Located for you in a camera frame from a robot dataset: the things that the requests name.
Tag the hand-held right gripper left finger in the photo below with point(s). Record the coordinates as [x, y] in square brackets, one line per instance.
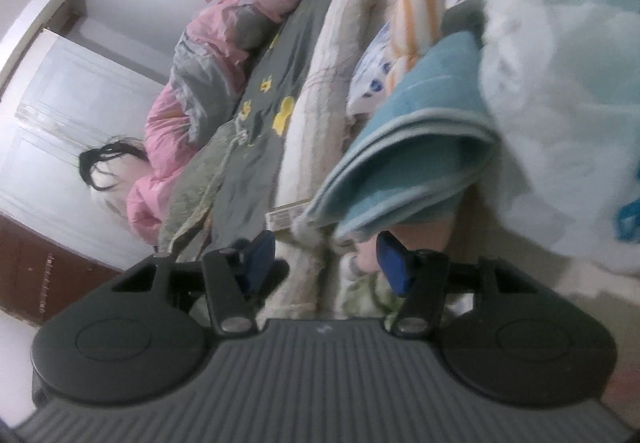
[260, 255]

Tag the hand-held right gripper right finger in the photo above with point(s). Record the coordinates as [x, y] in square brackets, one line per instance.
[395, 265]

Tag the blue towel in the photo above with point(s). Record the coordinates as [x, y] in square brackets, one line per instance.
[415, 143]

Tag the small flat labelled box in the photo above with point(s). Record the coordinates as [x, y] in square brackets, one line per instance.
[285, 215]

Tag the grey bedsheet with yellow print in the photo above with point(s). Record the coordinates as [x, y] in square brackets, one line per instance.
[260, 138]

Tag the white object with black strands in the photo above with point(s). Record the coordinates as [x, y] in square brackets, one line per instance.
[107, 173]

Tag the white fuzzy blanket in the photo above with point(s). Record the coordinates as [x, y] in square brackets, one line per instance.
[320, 73]

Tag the white blue dotted pack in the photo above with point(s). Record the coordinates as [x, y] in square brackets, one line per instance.
[372, 73]

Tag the brown wooden cabinet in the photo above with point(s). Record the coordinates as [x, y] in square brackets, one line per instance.
[40, 268]

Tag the pink quilt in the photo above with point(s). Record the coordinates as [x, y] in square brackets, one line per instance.
[200, 38]

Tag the white wardrobe door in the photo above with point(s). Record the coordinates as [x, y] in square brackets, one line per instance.
[50, 123]

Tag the white pack with blue print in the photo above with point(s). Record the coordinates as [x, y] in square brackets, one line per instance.
[560, 73]

